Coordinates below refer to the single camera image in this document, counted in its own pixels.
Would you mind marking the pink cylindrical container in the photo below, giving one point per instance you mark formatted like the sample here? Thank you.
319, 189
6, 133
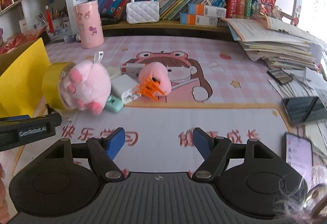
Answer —
89, 24

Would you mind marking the white quilted pearl handbag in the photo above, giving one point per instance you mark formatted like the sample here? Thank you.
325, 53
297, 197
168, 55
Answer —
142, 12

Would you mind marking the smartphone with lit screen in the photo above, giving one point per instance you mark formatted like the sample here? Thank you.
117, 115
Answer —
298, 153

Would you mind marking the pink plush ball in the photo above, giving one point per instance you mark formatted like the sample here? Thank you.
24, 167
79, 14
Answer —
155, 76

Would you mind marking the stack of papers and notebooks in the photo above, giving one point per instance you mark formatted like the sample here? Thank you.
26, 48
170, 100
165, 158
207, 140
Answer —
278, 44

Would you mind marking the orange plastic clip toy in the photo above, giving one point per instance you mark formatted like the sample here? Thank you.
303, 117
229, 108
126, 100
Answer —
149, 87

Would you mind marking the pink cartoon table mat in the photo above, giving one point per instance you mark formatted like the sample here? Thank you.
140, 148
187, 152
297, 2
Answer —
225, 94

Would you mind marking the white eraser block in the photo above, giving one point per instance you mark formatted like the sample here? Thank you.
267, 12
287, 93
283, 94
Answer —
113, 72

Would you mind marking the yellow cardboard box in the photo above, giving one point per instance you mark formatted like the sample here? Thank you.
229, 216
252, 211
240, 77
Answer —
22, 72

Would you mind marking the mint green small case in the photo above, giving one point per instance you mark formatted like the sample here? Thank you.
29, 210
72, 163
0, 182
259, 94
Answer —
113, 104

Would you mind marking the pink plush pig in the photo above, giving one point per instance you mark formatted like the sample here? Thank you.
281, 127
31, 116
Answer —
87, 86

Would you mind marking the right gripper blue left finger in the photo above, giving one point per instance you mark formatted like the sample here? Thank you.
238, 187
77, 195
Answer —
102, 152

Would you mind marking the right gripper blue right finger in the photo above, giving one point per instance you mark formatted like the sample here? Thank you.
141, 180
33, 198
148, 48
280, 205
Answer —
215, 155

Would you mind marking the orange white box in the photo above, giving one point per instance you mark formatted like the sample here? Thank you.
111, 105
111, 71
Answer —
188, 19
206, 10

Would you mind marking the white power adapter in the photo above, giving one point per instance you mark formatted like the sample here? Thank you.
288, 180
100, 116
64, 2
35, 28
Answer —
124, 88

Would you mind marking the orange white box upper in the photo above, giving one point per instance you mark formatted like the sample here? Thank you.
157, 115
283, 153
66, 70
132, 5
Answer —
206, 10

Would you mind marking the yellow tape roll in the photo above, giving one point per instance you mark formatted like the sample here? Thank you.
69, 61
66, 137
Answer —
50, 87

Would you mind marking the orange white box lower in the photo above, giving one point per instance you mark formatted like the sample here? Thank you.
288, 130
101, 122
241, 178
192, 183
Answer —
188, 19

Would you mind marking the black calculator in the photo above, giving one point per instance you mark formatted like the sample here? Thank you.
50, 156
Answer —
280, 76

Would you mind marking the red paper sheets pile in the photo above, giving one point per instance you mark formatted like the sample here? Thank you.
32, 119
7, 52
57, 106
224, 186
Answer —
22, 38

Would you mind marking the dark smartphone on papers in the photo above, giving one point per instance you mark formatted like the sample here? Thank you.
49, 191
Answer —
304, 110

